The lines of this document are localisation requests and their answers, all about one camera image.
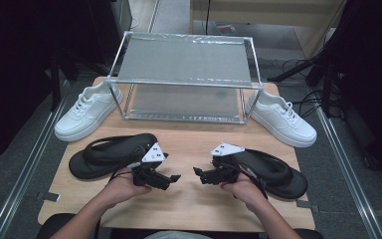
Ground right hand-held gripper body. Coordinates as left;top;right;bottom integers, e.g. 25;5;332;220
210;142;246;185

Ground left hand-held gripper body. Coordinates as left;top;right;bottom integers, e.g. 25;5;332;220
131;141;169;187

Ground black flip-flop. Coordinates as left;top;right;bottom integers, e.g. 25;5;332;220
68;132;158;180
212;148;308;200

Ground white sneaker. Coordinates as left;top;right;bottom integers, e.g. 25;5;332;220
245;89;318;148
54;81;124;142

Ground metal shoe rack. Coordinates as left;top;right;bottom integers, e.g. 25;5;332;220
104;30;265;125

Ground person's right hand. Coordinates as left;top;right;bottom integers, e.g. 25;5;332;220
221;172;269;213

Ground person's left hand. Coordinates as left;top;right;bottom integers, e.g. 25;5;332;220
102;168;152;209

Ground person's grey clothing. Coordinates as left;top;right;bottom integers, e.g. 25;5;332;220
143;231;213;239

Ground grey tape piece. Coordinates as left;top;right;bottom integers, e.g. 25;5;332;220
36;191;62;202
295;199;320;213

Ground black tripod stand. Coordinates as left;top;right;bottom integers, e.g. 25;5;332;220
267;49;342;118

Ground red printed paper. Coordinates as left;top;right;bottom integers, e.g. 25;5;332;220
215;22;238;34

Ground beige wooden cabinet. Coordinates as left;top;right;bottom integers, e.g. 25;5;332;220
190;0;346;59

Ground black curtain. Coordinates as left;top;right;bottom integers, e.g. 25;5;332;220
0;0;120;167
327;0;382;177

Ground left hand-held gripper cable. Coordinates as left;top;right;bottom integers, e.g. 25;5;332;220
107;148;147;183

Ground hand-held gripper cable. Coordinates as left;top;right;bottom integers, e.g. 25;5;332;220
107;148;147;183
235;162;270;200

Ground right hand-held gripper cable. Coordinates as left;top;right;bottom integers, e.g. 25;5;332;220
235;162;270;200

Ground black floor cables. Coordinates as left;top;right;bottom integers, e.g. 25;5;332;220
282;58;332;120

